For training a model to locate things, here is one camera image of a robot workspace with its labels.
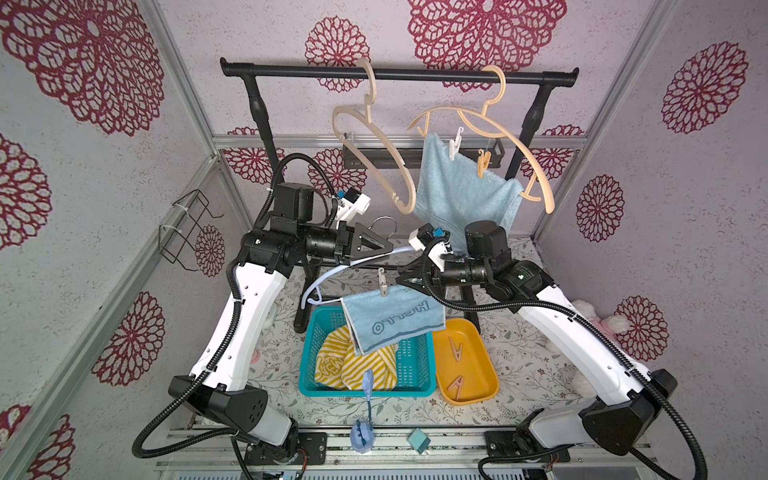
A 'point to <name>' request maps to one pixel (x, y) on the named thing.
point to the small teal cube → (419, 441)
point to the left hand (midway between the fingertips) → (384, 256)
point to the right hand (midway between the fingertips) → (398, 273)
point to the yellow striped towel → (340, 363)
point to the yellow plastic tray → (465, 373)
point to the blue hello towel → (378, 321)
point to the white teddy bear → (609, 326)
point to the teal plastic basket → (316, 322)
